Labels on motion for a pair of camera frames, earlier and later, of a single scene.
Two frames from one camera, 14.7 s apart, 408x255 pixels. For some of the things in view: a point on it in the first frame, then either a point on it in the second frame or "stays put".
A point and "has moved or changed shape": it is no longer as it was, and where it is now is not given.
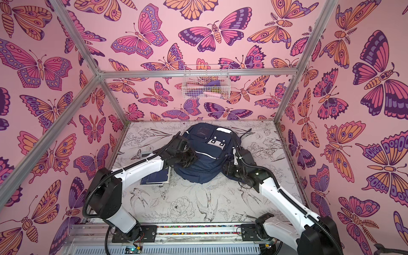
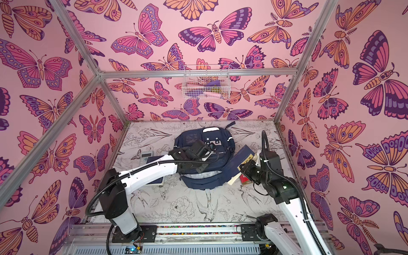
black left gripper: [193, 158] -> [204, 164]
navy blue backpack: [213, 145] has moved or changed shape
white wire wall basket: [206, 82] stays put
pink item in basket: [214, 94] stays put
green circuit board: [133, 249] stays put
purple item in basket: [213, 83] stays put
